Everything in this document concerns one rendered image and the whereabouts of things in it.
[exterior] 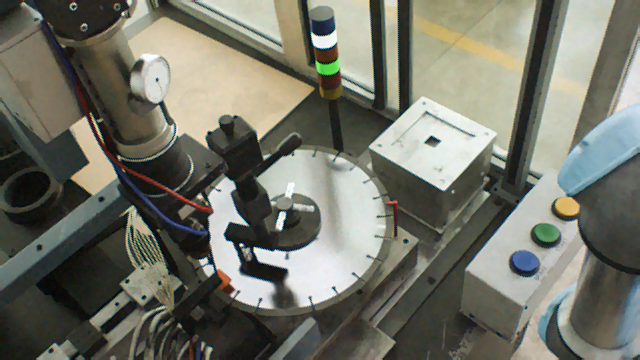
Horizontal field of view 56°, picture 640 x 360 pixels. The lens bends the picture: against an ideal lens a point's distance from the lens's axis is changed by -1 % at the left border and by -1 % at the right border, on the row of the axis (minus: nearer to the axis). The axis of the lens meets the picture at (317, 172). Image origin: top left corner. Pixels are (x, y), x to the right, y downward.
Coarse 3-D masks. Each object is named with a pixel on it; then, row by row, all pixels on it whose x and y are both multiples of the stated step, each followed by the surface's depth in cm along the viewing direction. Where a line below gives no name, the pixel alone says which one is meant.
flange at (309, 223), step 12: (300, 204) 104; (312, 204) 104; (276, 216) 102; (300, 216) 102; (312, 216) 103; (288, 228) 101; (300, 228) 101; (312, 228) 101; (288, 240) 100; (300, 240) 100
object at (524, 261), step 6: (522, 252) 100; (528, 252) 99; (516, 258) 99; (522, 258) 99; (528, 258) 99; (534, 258) 99; (516, 264) 98; (522, 264) 98; (528, 264) 98; (534, 264) 98; (522, 270) 98; (528, 270) 97; (534, 270) 98
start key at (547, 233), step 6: (540, 228) 102; (546, 228) 102; (552, 228) 102; (534, 234) 102; (540, 234) 101; (546, 234) 101; (552, 234) 101; (558, 234) 101; (540, 240) 101; (546, 240) 101; (552, 240) 100
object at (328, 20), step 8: (320, 8) 107; (328, 8) 107; (312, 16) 106; (320, 16) 105; (328, 16) 105; (312, 24) 106; (320, 24) 105; (328, 24) 106; (320, 32) 107; (328, 32) 107
